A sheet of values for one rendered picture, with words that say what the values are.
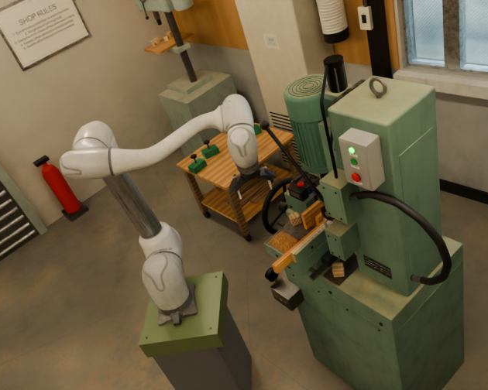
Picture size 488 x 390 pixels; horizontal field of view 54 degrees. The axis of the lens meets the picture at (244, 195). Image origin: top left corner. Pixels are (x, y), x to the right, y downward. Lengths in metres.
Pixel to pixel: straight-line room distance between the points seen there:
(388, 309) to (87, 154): 1.18
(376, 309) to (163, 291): 0.84
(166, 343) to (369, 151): 1.21
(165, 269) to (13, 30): 2.68
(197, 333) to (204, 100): 2.30
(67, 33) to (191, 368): 2.95
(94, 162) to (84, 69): 2.72
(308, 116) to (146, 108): 3.25
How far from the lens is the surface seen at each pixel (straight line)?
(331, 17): 3.02
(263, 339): 2.80
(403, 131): 1.39
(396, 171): 1.42
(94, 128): 1.89
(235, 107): 1.80
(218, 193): 3.59
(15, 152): 4.32
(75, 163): 1.75
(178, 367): 2.31
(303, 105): 1.58
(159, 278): 1.99
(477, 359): 2.63
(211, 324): 2.05
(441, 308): 2.07
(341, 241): 1.66
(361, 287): 1.85
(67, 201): 4.40
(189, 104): 3.83
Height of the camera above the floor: 2.22
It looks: 36 degrees down
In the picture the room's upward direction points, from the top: 20 degrees counter-clockwise
